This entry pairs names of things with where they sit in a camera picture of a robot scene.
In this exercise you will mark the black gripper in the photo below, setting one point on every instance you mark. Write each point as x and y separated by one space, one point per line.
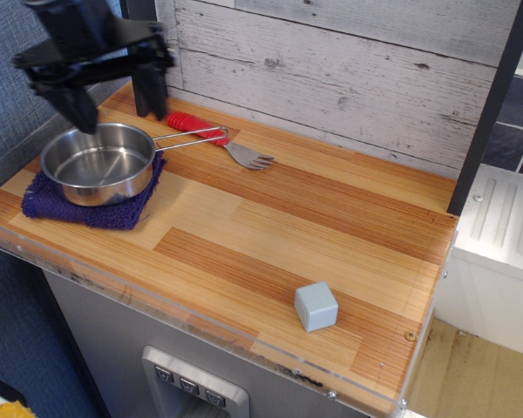
88 44

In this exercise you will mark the grey cube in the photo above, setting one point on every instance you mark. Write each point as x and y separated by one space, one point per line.
316 306

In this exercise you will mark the stainless steel pot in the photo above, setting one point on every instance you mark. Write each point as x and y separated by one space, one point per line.
105 168

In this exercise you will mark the purple towel cloth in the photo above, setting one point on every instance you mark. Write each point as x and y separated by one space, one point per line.
42 201

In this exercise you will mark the clear acrylic edge guard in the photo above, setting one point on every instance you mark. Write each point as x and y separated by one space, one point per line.
233 284

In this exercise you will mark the silver dispenser panel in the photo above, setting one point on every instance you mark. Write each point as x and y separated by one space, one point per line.
180 389

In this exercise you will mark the yellow black object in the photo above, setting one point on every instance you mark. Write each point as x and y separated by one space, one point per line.
15 410

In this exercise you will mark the white toy sink unit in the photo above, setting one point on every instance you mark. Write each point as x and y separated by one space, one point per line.
482 288

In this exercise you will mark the dark left post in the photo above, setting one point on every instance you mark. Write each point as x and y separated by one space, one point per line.
141 11

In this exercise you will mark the dark post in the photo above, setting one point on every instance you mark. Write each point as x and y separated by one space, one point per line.
500 86
141 11

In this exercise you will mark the red-handled metal fork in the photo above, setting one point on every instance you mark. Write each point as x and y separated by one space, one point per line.
241 154

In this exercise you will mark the dark right post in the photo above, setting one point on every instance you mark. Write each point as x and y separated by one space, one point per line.
500 86

